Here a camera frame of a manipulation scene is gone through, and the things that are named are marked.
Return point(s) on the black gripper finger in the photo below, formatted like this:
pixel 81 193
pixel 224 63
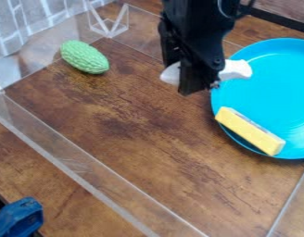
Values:
pixel 169 50
pixel 197 72

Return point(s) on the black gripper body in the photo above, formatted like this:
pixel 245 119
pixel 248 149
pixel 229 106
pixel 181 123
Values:
pixel 198 23

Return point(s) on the yellow rectangular block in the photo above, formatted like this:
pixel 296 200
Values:
pixel 249 131

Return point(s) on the blue round plate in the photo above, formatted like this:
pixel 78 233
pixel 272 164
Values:
pixel 270 96

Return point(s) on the green bumpy toy gourd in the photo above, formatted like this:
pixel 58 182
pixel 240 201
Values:
pixel 83 57

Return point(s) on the grey checked curtain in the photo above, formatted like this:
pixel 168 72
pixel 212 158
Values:
pixel 23 17

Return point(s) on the clear acrylic back wall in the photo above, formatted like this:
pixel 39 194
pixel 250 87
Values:
pixel 82 27

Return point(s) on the clear acrylic wall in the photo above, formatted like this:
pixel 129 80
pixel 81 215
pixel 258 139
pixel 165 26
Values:
pixel 288 224
pixel 152 218
pixel 82 27

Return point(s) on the clear acrylic front wall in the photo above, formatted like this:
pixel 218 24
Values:
pixel 152 218

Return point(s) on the clear acrylic right wall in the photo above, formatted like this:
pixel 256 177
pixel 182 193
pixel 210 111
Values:
pixel 288 224

